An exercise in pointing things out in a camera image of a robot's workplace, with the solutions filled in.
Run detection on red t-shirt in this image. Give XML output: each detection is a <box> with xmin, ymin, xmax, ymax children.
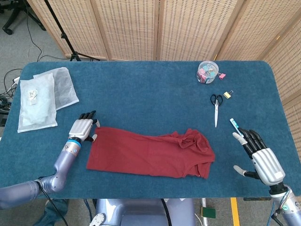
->
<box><xmin>86</xmin><ymin>126</ymin><xmax>216</xmax><ymax>179</ymax></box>

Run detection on black office chair base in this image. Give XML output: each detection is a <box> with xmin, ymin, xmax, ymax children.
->
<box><xmin>0</xmin><ymin>0</ymin><xmax>47</xmax><ymax>35</ymax></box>

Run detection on white teal marker pen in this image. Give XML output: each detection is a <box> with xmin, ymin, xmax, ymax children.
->
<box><xmin>229</xmin><ymin>118</ymin><xmax>244</xmax><ymax>137</ymax></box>

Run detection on white round robot bracket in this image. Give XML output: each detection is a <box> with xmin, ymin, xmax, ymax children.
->
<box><xmin>89</xmin><ymin>213</ymin><xmax>108</xmax><ymax>226</ymax></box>

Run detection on green block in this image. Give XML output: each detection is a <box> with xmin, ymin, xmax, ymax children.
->
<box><xmin>199</xmin><ymin>207</ymin><xmax>216</xmax><ymax>218</ymax></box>

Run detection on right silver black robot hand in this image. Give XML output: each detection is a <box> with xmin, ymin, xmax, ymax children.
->
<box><xmin>232</xmin><ymin>128</ymin><xmax>286</xmax><ymax>186</ymax></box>

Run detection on black floor cable bundle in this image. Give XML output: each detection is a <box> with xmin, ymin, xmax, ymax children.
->
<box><xmin>0</xmin><ymin>68</ymin><xmax>23</xmax><ymax>118</ymax></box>

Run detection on white pipe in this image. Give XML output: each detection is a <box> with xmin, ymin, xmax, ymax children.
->
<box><xmin>201</xmin><ymin>198</ymin><xmax>209</xmax><ymax>226</ymax></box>

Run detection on white translucent plastic bag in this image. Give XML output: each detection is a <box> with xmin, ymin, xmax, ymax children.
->
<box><xmin>32</xmin><ymin>67</ymin><xmax>79</xmax><ymax>111</ymax></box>

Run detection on white labelled plastic package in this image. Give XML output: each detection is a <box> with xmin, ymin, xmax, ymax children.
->
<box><xmin>17</xmin><ymin>73</ymin><xmax>58</xmax><ymax>134</ymax></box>

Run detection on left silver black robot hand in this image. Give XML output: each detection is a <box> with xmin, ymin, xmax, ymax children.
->
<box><xmin>68</xmin><ymin>110</ymin><xmax>101</xmax><ymax>143</ymax></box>

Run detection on clear jar of binder clips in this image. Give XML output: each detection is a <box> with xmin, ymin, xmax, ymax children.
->
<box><xmin>196</xmin><ymin>60</ymin><xmax>219</xmax><ymax>84</ymax></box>

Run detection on black tripod stand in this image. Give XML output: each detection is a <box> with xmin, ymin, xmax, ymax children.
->
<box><xmin>43</xmin><ymin>0</ymin><xmax>101</xmax><ymax>62</ymax></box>

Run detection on lavender robot torso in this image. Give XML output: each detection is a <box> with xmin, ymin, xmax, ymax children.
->
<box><xmin>95</xmin><ymin>198</ymin><xmax>196</xmax><ymax>226</ymax></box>

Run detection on black handled scissors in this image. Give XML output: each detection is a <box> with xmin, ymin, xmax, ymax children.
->
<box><xmin>210</xmin><ymin>94</ymin><xmax>223</xmax><ymax>129</ymax></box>

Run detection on blue carpet table mat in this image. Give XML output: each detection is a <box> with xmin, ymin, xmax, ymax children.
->
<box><xmin>0</xmin><ymin>60</ymin><xmax>301</xmax><ymax>200</ymax></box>

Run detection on blue denim cloth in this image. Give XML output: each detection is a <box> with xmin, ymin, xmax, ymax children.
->
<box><xmin>37</xmin><ymin>199</ymin><xmax>69</xmax><ymax>226</ymax></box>

